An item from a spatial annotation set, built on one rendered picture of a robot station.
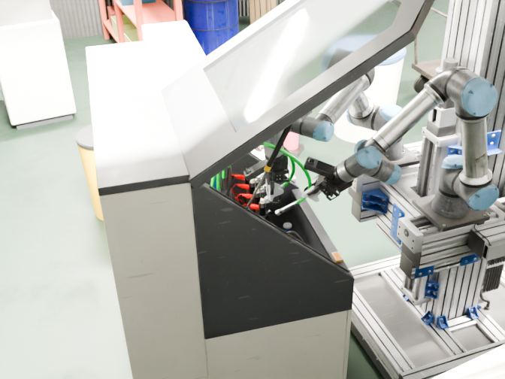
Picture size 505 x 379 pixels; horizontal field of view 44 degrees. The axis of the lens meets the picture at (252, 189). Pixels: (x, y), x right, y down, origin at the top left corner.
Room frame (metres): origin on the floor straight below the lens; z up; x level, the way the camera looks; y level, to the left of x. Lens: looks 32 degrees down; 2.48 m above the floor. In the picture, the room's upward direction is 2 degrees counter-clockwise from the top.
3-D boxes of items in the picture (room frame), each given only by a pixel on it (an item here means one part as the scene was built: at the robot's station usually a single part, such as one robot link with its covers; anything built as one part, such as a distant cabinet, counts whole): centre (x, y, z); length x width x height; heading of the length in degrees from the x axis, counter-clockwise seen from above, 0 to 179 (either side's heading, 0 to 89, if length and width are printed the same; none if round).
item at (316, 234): (2.12, -0.27, 0.87); 0.62 x 0.04 x 0.16; 14
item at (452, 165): (2.09, -0.81, 1.20); 0.13 x 0.12 x 0.14; 16
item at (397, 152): (2.57, -0.65, 1.09); 0.15 x 0.15 x 0.10
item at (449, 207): (2.10, -0.81, 1.09); 0.15 x 0.15 x 0.10
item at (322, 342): (2.05, -0.01, 0.39); 0.70 x 0.58 x 0.79; 14
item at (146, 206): (2.29, 0.49, 0.75); 1.40 x 0.28 x 1.50; 14
